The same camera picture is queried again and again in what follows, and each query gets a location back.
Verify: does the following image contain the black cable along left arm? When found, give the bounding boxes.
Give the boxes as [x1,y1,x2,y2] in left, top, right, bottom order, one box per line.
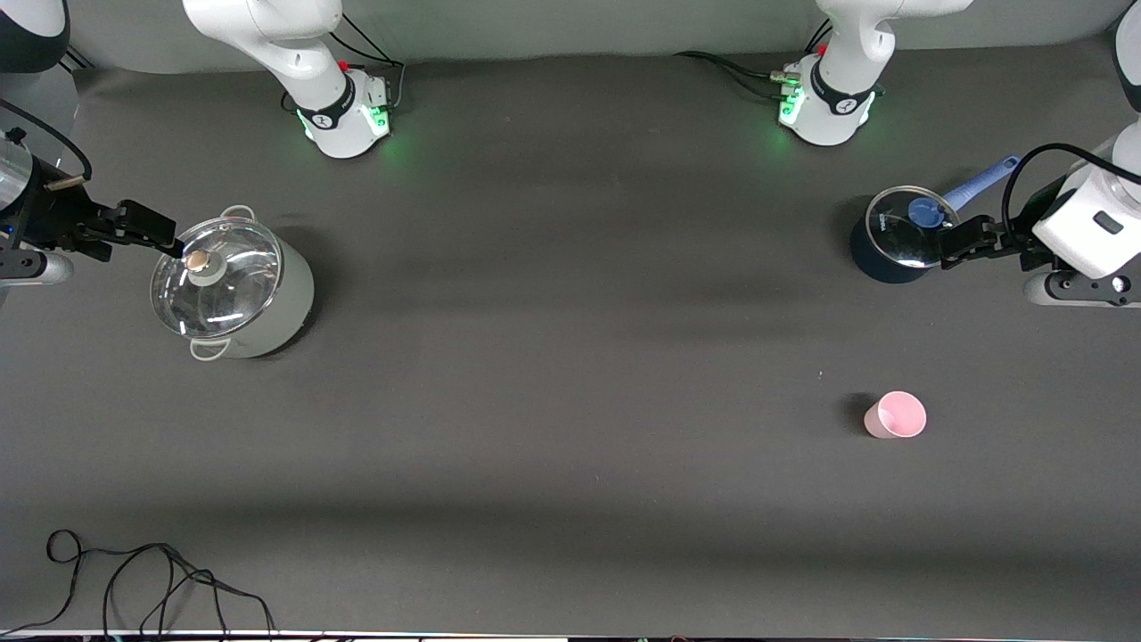
[1003,143,1141,237]

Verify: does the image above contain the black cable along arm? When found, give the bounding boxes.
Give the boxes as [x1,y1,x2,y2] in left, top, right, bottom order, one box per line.
[0,96,93,179]
[1003,143,1141,237]

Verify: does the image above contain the black cable along right arm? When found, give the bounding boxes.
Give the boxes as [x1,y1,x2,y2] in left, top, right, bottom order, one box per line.
[0,96,93,179]

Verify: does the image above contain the thin black loose cable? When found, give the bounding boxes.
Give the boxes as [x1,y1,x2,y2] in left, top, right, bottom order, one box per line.
[0,529,277,638]

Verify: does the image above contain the black left arm base cables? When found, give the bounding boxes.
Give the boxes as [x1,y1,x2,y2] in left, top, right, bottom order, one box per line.
[675,18,834,103]

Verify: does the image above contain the black arm base cables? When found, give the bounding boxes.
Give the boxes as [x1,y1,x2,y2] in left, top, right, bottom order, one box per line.
[675,18,834,103]
[281,13,406,115]

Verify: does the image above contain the pale grey stock pot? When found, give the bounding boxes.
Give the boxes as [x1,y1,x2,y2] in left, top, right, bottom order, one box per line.
[152,205,315,361]

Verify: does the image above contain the glass lid with tan knob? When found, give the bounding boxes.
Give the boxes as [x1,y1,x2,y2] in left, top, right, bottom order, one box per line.
[150,217,283,340]

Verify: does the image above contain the dark blue saucepan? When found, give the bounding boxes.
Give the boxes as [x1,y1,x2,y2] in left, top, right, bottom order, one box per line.
[850,156,1022,284]

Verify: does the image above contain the dark grey table mat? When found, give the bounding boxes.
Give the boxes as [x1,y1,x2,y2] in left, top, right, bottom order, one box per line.
[0,36,1141,636]

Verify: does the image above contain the pink plastic cup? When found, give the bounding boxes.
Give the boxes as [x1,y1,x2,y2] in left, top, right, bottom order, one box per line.
[863,391,928,440]

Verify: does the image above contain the glass lid with blue knob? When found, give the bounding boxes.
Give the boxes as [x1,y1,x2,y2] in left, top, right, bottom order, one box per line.
[866,185,962,269]

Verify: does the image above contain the black right arm base cables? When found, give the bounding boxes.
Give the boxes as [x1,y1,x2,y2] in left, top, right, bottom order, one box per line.
[281,13,406,115]

